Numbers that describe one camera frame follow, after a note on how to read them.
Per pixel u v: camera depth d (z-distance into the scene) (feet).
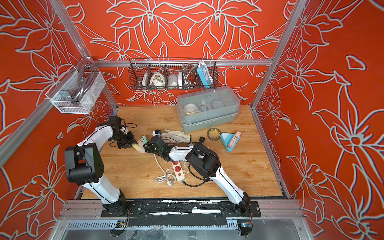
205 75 2.87
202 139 3.20
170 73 3.30
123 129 2.62
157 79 2.96
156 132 2.89
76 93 2.55
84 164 1.56
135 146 2.96
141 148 3.02
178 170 2.73
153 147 2.72
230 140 3.08
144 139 2.95
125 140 2.64
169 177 2.69
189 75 2.73
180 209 2.43
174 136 3.26
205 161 1.88
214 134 3.35
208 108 3.20
